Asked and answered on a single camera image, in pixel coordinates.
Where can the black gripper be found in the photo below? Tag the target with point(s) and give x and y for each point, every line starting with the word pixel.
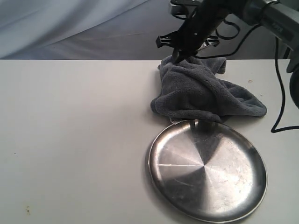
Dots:
pixel 195 29

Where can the grey fleece cloth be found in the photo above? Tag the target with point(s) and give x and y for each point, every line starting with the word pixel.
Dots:
pixel 190 90

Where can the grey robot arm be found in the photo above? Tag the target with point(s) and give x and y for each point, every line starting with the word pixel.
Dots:
pixel 281 20

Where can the round stainless steel plate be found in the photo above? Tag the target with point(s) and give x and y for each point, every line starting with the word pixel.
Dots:
pixel 208 171

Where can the grey backdrop sheet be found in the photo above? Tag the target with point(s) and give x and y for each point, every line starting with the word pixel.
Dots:
pixel 84 29

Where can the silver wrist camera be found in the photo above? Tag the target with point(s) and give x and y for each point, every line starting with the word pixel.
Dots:
pixel 181 7

